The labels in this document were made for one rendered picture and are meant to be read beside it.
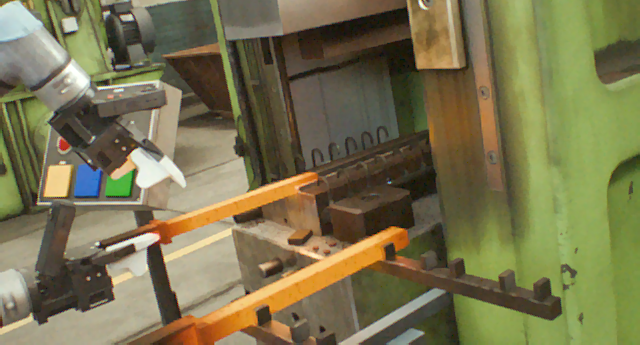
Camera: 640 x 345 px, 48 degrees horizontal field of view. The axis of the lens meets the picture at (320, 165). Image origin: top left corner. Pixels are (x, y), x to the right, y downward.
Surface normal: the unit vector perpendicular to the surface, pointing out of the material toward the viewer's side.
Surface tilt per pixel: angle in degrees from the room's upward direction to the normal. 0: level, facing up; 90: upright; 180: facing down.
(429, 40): 90
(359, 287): 90
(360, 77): 90
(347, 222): 90
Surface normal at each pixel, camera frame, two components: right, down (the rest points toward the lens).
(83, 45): 0.52, -0.08
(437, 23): -0.79, 0.29
